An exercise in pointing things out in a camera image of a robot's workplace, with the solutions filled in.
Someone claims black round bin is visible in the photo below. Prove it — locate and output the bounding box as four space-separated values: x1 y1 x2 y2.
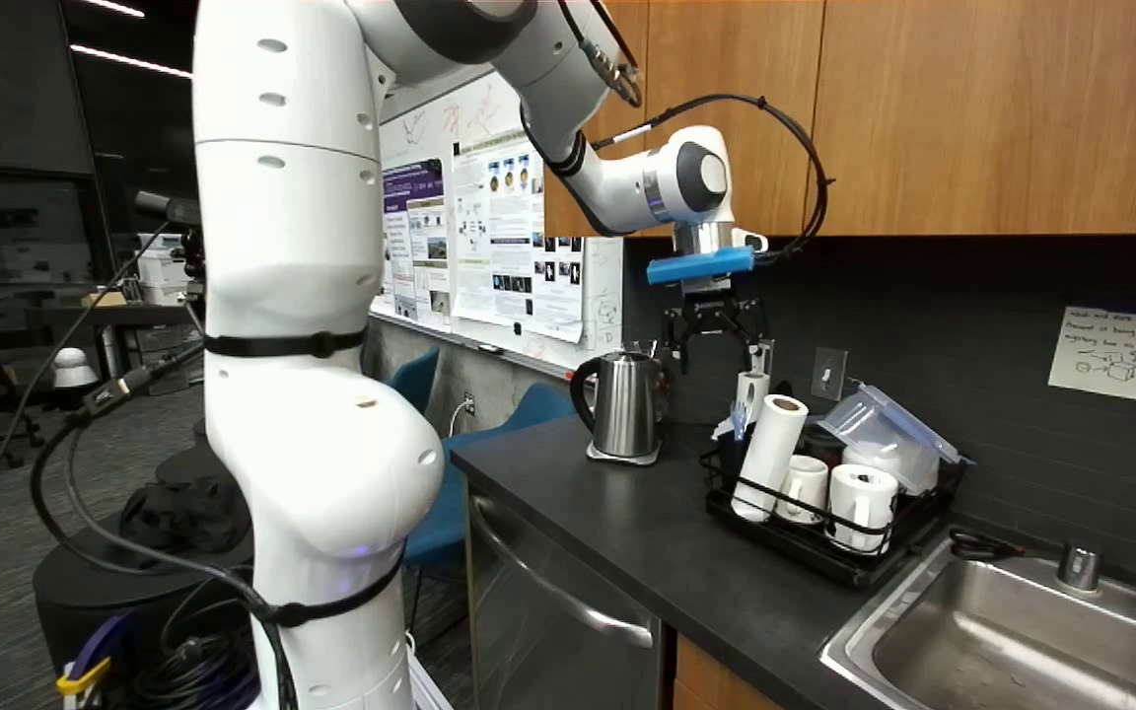
30 525 269 710

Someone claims wooden lower cabinet door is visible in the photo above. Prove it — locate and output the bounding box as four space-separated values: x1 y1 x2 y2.
666 631 782 710

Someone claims purple header poster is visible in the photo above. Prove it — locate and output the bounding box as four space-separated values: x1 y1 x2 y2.
378 155 455 328

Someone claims blue chair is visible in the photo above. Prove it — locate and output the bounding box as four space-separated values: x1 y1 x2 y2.
401 379 581 567
385 346 451 420

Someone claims sheet with black photos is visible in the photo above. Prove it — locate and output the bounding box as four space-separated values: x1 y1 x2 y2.
524 232 590 346

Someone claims thick black base cable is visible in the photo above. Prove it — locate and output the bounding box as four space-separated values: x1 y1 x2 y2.
25 342 302 710

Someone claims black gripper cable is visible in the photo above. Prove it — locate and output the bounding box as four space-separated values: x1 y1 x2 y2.
589 90 835 262

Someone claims white printed poster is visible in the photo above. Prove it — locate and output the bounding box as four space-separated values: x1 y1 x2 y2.
444 136 551 332

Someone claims white plastic jug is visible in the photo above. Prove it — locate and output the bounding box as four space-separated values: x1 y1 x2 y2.
132 230 193 308

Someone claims ceiling light strip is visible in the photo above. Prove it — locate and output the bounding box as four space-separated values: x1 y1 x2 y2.
68 41 197 82

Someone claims white dome object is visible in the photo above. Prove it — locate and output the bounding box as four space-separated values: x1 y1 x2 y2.
50 342 102 396

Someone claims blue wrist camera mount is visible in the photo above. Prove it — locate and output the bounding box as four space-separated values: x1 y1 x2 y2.
644 241 760 291

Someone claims yellow purple cable bundle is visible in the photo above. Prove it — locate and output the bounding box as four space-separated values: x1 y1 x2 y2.
50 608 119 708

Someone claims white blue plastic lid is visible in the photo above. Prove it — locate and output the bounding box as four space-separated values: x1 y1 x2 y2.
706 401 754 447

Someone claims stainless steel sink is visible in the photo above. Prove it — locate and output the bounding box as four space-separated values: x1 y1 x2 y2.
817 530 1136 710

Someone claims wooden upper cabinet door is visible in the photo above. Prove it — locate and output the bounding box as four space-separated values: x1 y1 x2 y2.
811 0 1136 241
644 0 823 241
539 0 657 241

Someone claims wooden cabinet door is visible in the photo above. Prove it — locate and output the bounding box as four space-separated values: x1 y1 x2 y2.
644 0 823 241
539 0 657 241
666 631 782 710
811 0 1136 241

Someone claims chrome sink fitting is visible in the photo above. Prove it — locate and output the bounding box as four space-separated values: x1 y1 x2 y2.
1057 542 1103 592

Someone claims black cloth bag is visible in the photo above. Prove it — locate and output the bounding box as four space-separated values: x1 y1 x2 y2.
115 442 256 558

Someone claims stainless steel dishwasher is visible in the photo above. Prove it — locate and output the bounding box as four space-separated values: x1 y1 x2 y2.
464 488 666 710

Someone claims whiteboard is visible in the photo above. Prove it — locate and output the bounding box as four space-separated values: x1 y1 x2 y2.
367 71 631 387

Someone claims plain wall outlet plate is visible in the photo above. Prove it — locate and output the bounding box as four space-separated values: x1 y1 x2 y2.
807 342 853 405

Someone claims stainless steel electric kettle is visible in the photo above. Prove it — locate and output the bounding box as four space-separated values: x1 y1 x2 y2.
569 346 669 460

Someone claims black wire dish rack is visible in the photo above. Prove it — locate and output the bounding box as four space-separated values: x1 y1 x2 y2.
702 413 974 592

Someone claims white paper notice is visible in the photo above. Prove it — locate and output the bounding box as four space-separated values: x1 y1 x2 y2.
1045 304 1136 413

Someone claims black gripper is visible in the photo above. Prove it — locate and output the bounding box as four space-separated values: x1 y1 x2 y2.
653 275 773 387

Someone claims clear plastic container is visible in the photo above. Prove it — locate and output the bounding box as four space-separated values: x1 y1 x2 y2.
811 379 967 500

